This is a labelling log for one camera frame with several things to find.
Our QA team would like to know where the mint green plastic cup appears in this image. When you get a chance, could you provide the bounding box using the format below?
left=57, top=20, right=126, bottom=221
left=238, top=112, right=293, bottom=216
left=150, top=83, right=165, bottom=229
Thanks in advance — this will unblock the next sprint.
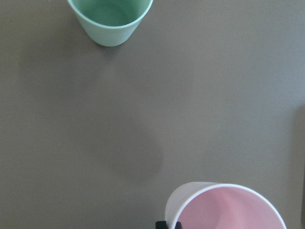
left=68, top=0, right=153, bottom=47

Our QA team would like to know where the pink plastic cup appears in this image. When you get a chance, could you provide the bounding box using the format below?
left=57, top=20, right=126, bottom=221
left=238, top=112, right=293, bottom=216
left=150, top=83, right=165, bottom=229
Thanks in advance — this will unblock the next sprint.
left=164, top=182, right=286, bottom=229

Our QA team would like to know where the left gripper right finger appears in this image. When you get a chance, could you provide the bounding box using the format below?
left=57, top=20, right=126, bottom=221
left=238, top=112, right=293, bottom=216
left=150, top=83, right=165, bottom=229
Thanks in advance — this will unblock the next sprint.
left=175, top=222, right=182, bottom=229

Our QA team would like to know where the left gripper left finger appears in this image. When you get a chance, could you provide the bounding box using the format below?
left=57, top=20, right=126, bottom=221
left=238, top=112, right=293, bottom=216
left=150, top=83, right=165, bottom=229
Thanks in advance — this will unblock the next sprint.
left=155, top=221, right=167, bottom=229

